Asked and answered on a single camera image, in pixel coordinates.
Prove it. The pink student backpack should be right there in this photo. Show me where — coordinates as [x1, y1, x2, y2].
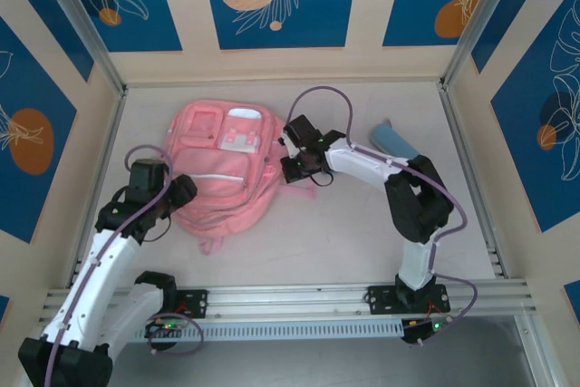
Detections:
[165, 98, 319, 256]

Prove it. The blue pencil case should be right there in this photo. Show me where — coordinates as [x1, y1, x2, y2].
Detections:
[370, 118, 423, 160]

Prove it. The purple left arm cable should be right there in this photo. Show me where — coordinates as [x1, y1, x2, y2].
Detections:
[43, 144, 206, 387]

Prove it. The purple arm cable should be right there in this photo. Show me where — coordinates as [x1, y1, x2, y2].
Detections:
[43, 144, 206, 387]
[287, 84, 479, 338]

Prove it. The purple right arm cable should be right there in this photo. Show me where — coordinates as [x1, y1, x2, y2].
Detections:
[287, 84, 479, 338]

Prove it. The aluminium table side rail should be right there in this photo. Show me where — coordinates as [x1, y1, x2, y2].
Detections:
[437, 82, 509, 279]
[65, 87, 130, 289]

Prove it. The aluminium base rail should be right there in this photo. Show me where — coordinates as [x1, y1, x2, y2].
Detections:
[38, 278, 540, 323]

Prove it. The grey slotted cable duct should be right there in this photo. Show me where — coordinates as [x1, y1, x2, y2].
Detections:
[129, 317, 404, 343]

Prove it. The aluminium frame post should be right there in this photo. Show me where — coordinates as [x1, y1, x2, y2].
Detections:
[440, 0, 532, 92]
[31, 0, 129, 96]

